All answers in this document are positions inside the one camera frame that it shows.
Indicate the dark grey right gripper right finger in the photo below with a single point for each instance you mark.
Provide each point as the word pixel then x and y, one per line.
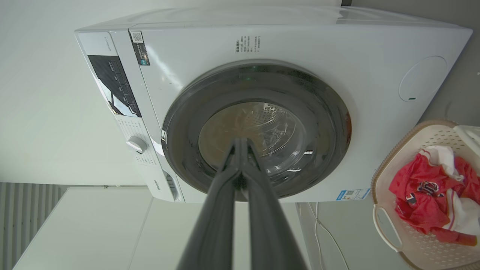
pixel 266 232

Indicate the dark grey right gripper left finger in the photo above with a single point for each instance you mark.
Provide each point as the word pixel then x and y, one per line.
pixel 213 225

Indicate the round black glass washer door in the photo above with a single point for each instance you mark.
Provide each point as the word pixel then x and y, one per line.
pixel 322 112

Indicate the white front-load washing machine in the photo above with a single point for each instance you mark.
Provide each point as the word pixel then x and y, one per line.
pixel 337 56

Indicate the blue energy label sticker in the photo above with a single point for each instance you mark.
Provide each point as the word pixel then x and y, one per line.
pixel 352 194

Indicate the stainless steel washer drum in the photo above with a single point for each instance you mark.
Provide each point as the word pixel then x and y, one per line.
pixel 277 131

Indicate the white washer control knob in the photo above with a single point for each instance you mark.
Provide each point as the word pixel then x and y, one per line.
pixel 136 144

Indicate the white cabinet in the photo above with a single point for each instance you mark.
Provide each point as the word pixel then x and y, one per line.
pixel 93 232

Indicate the cream perforated laundry basket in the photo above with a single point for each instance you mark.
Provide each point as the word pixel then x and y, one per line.
pixel 423 245

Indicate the red and white garment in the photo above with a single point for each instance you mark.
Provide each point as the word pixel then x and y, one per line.
pixel 423 202

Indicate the black washer display panel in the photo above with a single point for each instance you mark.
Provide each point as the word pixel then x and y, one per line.
pixel 112 82

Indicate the black QR code sticker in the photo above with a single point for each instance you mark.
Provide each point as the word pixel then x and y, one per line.
pixel 140 48

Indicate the grey ribbed panel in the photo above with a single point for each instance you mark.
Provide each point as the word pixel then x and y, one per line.
pixel 22 217

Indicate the round white filter cover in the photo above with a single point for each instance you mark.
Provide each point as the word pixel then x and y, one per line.
pixel 423 78

